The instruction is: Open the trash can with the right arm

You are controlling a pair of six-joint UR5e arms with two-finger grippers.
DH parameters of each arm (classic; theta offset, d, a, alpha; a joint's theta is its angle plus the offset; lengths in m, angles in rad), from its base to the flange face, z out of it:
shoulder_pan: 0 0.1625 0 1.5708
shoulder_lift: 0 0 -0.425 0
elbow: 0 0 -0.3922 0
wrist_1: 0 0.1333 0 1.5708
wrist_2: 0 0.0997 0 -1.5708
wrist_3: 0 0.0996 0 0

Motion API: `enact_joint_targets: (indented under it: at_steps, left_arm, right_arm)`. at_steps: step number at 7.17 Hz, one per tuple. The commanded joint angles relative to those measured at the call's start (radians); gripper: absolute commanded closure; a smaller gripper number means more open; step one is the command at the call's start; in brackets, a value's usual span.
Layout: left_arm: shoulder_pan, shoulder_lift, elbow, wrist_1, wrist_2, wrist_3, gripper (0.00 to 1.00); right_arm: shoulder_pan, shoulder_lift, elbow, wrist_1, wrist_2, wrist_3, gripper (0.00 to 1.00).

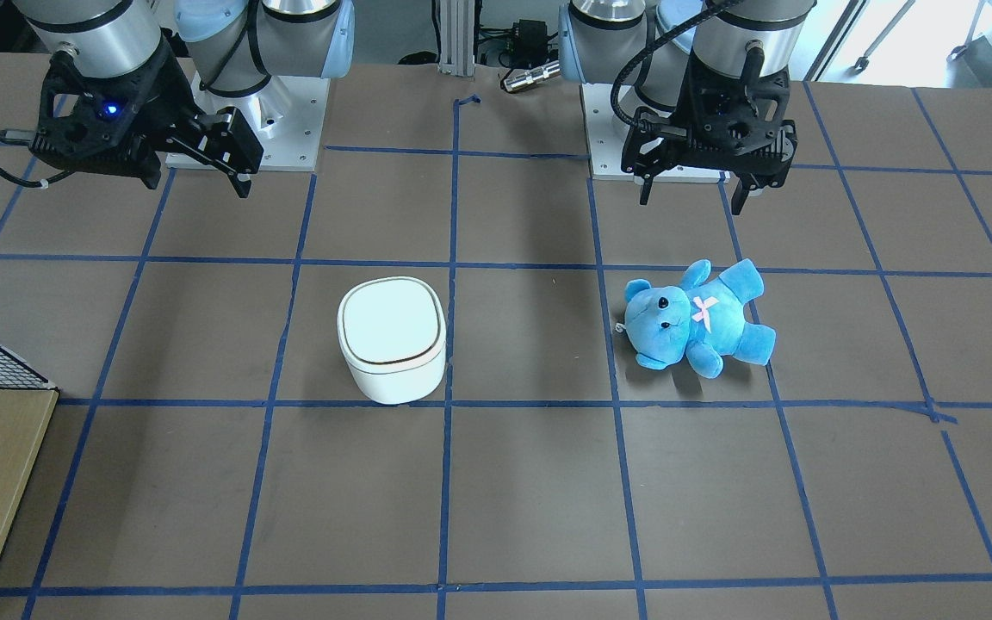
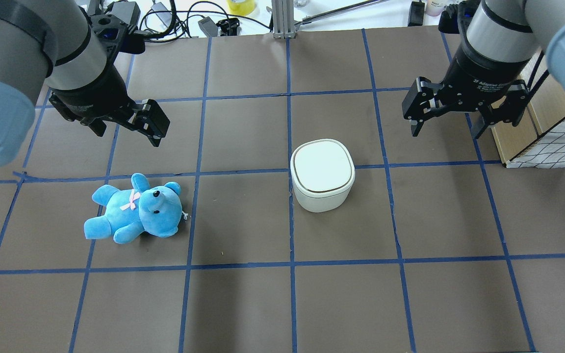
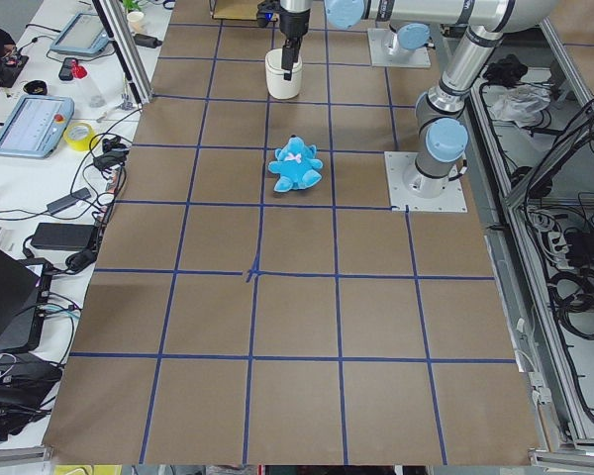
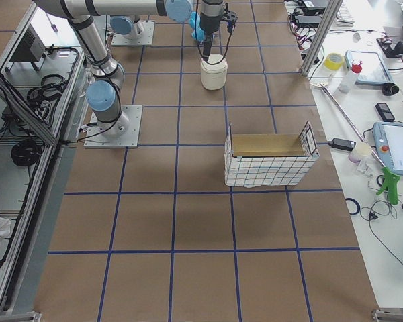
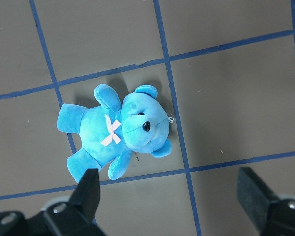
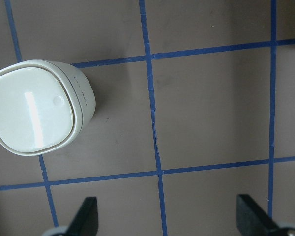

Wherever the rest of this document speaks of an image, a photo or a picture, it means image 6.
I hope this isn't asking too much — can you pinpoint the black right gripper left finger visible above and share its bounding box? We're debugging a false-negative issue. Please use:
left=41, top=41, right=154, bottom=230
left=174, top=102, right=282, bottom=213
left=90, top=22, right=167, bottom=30
left=66, top=197, right=99, bottom=236

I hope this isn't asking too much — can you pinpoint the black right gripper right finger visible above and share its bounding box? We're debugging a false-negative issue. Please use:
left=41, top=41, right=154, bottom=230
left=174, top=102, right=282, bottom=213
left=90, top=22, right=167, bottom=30
left=236, top=194, right=285, bottom=236

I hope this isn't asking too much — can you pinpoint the white small trash can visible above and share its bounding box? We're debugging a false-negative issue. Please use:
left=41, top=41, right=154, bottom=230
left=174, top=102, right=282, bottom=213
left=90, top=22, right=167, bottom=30
left=0, top=59, right=96, bottom=156

